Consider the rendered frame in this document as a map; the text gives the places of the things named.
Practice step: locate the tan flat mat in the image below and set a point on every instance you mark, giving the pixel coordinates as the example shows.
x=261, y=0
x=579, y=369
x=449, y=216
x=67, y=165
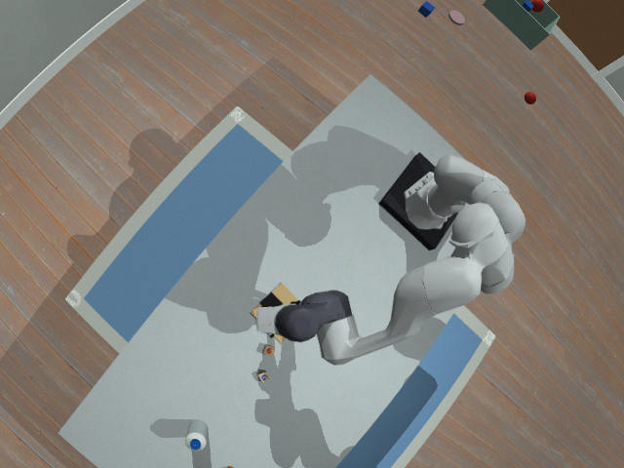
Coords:
x=285, y=296

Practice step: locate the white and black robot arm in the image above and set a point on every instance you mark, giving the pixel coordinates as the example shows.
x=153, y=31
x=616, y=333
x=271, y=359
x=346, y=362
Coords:
x=428, y=290

